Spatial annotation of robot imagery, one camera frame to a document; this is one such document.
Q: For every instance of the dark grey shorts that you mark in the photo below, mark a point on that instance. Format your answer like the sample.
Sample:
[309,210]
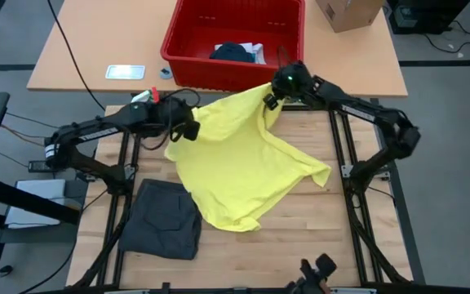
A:
[161,220]

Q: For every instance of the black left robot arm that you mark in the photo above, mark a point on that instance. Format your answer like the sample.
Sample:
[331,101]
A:
[96,134]

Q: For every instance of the red plastic laundry bin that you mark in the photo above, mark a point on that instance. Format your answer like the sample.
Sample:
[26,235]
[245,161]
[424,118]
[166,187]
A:
[194,24]

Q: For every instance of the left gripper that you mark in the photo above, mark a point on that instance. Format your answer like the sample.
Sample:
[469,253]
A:
[169,114]

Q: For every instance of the black equipment cabinet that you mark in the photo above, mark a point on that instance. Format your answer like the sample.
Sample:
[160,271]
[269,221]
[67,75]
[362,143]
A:
[426,14]

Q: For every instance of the light orange wooden table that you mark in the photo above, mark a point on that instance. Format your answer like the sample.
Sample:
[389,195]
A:
[116,36]

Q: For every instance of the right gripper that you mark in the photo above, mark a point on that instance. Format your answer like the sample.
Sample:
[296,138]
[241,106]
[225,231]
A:
[292,79]

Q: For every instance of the black power adapter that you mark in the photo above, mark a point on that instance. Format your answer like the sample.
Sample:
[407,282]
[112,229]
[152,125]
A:
[39,166]

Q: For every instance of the small grey round disc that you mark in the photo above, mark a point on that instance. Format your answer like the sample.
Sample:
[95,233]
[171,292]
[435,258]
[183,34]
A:
[165,73]

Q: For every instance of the white garment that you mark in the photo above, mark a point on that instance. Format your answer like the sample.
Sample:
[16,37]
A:
[260,53]

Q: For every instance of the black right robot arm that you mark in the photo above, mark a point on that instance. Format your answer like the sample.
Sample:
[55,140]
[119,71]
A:
[357,112]

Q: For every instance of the yellow t-shirt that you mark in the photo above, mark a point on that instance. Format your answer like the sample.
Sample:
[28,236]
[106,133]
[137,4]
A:
[239,163]

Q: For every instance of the cardboard box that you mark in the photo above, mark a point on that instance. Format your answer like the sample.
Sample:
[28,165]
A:
[349,12]

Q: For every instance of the black caster wheel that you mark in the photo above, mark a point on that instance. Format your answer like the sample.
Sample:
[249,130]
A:
[4,270]

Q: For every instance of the navy blue garment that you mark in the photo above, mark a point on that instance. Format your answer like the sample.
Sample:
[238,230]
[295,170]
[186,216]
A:
[231,53]

